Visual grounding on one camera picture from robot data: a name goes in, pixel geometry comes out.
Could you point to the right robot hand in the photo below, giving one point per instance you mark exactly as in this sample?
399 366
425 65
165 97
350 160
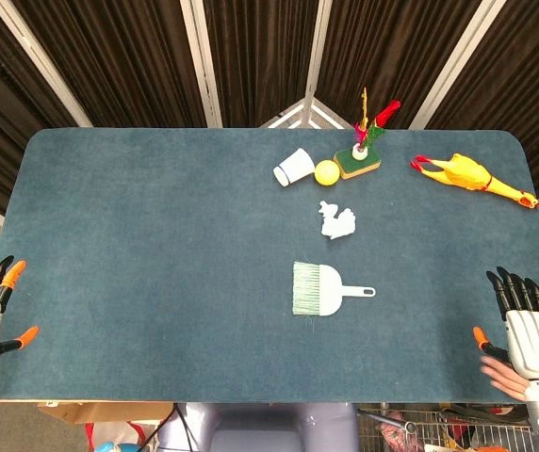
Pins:
531 336

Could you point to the white hand broom green bristles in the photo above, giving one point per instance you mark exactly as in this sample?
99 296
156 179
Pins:
326 292

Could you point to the bare human hand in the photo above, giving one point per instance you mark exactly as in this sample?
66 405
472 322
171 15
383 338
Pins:
505 376

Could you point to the crumpled white paper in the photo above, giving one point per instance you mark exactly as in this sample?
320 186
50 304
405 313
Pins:
338 223

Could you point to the yellow ball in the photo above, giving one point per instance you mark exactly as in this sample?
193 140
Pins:
327 172

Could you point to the brown cardboard box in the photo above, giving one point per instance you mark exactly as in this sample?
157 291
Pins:
109 412

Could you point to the red white bag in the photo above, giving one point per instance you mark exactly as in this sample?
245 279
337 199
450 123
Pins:
114 433

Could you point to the yellow rubber chicken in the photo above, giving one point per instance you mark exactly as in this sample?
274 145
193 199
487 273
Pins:
467 174

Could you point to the blue table mat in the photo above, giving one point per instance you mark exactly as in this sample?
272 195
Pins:
156 263

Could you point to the green yellow sponge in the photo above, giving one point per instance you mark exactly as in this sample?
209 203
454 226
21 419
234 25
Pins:
356 166

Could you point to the colourful feather shuttlecock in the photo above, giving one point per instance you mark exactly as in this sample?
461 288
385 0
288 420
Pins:
368 129

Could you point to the grey robot torso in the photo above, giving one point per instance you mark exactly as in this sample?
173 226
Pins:
260 428

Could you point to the white paper cup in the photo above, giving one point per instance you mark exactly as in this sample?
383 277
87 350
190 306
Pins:
295 167

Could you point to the white metal frame post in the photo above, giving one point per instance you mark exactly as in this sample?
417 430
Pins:
38 61
201 61
316 52
458 61

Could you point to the white triangular frame base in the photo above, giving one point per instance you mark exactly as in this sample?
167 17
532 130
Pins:
319 115

